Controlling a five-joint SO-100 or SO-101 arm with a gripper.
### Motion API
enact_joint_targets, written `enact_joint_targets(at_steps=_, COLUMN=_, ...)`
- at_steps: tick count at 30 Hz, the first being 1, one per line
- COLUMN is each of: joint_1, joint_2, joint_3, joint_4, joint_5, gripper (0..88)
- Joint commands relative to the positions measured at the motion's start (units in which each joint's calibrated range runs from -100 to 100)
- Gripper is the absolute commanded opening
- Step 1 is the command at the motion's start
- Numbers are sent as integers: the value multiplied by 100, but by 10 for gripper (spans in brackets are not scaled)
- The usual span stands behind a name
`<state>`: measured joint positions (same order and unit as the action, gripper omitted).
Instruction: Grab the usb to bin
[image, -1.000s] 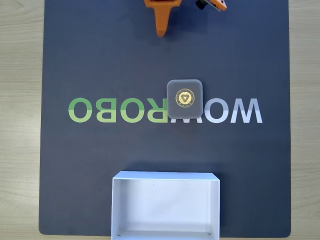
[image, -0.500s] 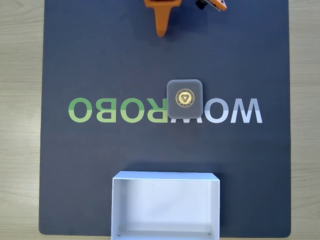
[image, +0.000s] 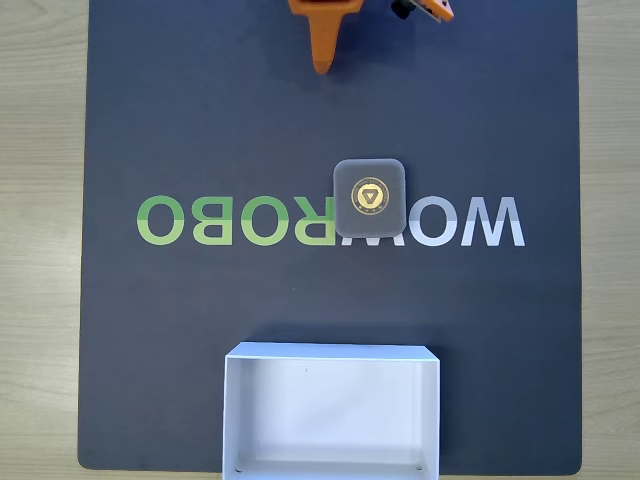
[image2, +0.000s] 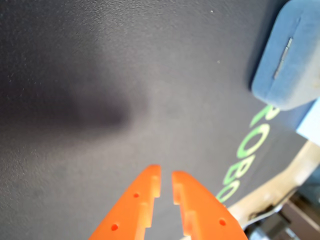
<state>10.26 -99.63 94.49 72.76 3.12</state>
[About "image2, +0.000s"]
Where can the dark mat with WOWROBO print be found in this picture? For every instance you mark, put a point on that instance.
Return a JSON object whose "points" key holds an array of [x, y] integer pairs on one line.
{"points": [[100, 75]]}

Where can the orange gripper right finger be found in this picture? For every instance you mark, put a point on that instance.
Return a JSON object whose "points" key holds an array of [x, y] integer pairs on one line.
{"points": [[207, 212]]}

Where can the white cardboard box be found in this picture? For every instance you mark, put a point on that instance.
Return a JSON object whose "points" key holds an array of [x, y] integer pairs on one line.
{"points": [[311, 125]]}

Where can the grey square case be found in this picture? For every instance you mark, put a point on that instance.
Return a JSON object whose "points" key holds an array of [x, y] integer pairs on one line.
{"points": [[295, 70]]}

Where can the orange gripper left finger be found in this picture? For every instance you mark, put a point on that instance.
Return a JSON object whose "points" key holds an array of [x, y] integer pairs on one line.
{"points": [[130, 212]]}

